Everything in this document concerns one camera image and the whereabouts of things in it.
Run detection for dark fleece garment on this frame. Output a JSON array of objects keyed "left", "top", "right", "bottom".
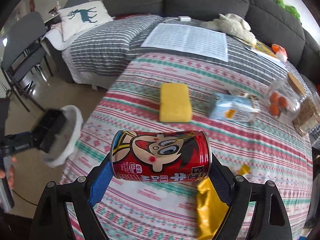
[{"left": 0, "top": 210, "right": 33, "bottom": 240}]

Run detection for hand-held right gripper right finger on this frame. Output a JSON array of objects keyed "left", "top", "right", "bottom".
[{"left": 208, "top": 159, "right": 293, "bottom": 240}]

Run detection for white plastic trash bin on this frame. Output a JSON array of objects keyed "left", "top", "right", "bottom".
[{"left": 41, "top": 105, "right": 83, "bottom": 168}]

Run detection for patterned knit-print tablecloth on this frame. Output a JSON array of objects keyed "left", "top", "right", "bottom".
[{"left": 60, "top": 52, "right": 314, "bottom": 240}]

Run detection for side table with bottles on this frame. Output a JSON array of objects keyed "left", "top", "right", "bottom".
[{"left": 45, "top": 2, "right": 63, "bottom": 23}]

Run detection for white printed paper sheet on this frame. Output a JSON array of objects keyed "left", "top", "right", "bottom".
[{"left": 141, "top": 23, "right": 229, "bottom": 62}]

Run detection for grey striped quilt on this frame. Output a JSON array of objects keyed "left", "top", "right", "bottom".
[{"left": 61, "top": 15, "right": 320, "bottom": 96}]

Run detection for person's left hand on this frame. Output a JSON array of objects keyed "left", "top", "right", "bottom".
[{"left": 0, "top": 155, "right": 17, "bottom": 191}]

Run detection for white deer print pillow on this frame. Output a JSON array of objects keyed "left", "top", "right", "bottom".
[{"left": 58, "top": 1, "right": 113, "bottom": 42}]

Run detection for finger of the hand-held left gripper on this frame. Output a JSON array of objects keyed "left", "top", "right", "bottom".
[{"left": 4, "top": 131, "right": 34, "bottom": 156}]

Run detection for red cartoon drink can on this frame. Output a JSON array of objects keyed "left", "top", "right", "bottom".
[{"left": 110, "top": 130, "right": 213, "bottom": 183}]

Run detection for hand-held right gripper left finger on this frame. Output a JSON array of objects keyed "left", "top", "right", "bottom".
[{"left": 31, "top": 154, "right": 115, "bottom": 240}]

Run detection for black plastic tray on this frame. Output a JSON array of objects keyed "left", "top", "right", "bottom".
[{"left": 32, "top": 108, "right": 67, "bottom": 153}]

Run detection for glass jar of nuts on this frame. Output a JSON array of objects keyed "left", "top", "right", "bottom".
[{"left": 292, "top": 96, "right": 320, "bottom": 137}]

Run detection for grey fabric sofa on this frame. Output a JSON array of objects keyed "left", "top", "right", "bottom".
[{"left": 103, "top": 0, "right": 320, "bottom": 80}]

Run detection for yellow sponge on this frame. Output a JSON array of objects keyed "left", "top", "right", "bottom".
[{"left": 159, "top": 83, "right": 193, "bottom": 123}]

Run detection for blue and white carton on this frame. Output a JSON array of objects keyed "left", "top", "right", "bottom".
[{"left": 209, "top": 92, "right": 261, "bottom": 123}]

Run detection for yellow printed booklet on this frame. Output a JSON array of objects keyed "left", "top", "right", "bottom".
[{"left": 244, "top": 40, "right": 288, "bottom": 71}]

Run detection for green plush toy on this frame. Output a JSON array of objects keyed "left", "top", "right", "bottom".
[{"left": 272, "top": 0, "right": 301, "bottom": 20}]

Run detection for cream plush toy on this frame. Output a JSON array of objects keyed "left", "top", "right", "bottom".
[{"left": 201, "top": 13, "right": 257, "bottom": 46}]

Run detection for grey folding chair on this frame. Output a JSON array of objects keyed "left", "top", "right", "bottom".
[{"left": 1, "top": 11, "right": 54, "bottom": 112}]

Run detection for glass jar with wooden lid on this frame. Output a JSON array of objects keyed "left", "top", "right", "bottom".
[{"left": 266, "top": 72, "right": 307, "bottom": 124}]

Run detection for white quilted throw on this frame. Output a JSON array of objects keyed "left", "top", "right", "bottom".
[{"left": 41, "top": 21, "right": 73, "bottom": 51}]

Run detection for yellow foil wrapper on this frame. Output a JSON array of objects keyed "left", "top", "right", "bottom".
[{"left": 195, "top": 177, "right": 229, "bottom": 240}]

